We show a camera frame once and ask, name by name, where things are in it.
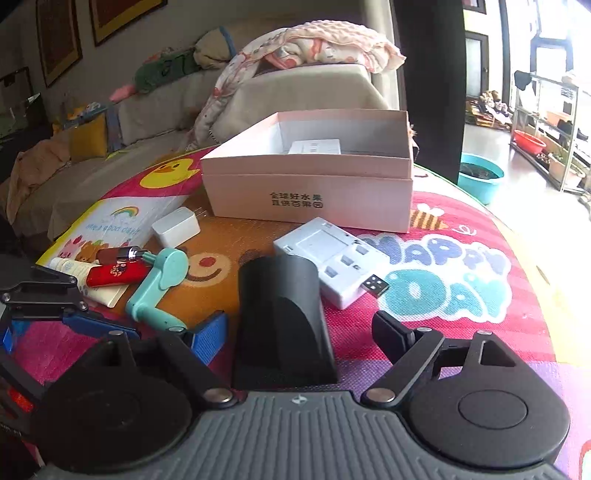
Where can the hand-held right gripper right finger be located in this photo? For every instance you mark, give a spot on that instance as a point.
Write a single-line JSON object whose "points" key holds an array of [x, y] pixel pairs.
{"points": [[390, 336]]}

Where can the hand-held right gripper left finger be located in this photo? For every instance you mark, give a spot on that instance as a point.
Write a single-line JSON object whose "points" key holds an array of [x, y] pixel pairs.
{"points": [[210, 339]]}

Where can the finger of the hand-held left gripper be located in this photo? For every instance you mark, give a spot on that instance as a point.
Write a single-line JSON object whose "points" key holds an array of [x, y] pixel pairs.
{"points": [[94, 325], [39, 288]]}

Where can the cream lotion tube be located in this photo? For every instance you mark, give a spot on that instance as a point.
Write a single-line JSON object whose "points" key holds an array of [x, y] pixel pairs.
{"points": [[74, 272]]}

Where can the black usb dongle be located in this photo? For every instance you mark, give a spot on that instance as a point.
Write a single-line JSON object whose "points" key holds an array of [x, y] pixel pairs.
{"points": [[375, 285]]}

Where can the red lighter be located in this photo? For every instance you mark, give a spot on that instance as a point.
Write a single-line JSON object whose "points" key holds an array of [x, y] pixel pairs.
{"points": [[115, 274]]}

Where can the brown silver lipstick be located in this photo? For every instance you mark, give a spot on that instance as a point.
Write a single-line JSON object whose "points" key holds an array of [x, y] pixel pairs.
{"points": [[115, 255]]}

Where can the black dryer nozzle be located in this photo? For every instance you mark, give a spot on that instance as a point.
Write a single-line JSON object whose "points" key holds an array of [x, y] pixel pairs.
{"points": [[281, 323]]}

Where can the white power strip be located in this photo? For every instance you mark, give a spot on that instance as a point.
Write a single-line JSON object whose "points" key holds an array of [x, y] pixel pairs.
{"points": [[318, 249]]}

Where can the white charger plug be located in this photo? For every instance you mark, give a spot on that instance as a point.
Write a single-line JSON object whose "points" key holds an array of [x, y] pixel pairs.
{"points": [[173, 230]]}

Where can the pink cardboard box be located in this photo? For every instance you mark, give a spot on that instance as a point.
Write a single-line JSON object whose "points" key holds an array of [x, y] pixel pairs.
{"points": [[323, 203]]}

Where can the white socket panel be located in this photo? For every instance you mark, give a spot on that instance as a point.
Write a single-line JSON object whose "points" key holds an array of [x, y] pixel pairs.
{"points": [[314, 146]]}

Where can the colourful cartoon play mat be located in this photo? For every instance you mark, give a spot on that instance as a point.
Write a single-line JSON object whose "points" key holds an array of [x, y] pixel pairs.
{"points": [[461, 277]]}

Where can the tan cloth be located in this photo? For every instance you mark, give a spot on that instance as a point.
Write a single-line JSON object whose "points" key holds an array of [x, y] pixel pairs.
{"points": [[37, 170]]}

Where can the yellow cushion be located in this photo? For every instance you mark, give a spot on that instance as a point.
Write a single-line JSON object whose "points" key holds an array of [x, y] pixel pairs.
{"points": [[88, 137]]}

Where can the teal plastic basin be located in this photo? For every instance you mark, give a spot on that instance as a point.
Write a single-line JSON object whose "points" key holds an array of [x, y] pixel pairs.
{"points": [[480, 182]]}

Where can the beige sofa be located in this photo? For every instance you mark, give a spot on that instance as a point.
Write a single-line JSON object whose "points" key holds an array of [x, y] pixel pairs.
{"points": [[152, 110]]}

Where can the pink plush toy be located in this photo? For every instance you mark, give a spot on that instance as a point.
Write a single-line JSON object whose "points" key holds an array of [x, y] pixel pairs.
{"points": [[121, 93]]}

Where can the red plastic basin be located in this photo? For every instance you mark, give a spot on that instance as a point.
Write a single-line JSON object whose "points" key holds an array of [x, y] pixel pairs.
{"points": [[530, 143]]}

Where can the pile of plush toys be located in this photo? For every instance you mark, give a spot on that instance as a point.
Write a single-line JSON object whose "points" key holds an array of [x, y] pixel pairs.
{"points": [[489, 108]]}

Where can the green plush toy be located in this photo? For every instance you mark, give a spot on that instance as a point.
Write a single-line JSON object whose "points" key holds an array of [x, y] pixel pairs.
{"points": [[161, 71]]}

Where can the large framed picture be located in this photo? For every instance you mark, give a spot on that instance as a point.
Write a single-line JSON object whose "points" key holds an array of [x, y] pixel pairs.
{"points": [[57, 37]]}

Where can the metal shelf rack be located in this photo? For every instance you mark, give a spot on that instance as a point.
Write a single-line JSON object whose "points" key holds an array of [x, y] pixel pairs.
{"points": [[570, 138]]}

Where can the dark framed door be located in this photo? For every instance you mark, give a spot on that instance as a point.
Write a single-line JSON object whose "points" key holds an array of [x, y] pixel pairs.
{"points": [[475, 64]]}

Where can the pink printed blanket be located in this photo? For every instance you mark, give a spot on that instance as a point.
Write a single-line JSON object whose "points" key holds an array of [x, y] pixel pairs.
{"points": [[332, 44]]}

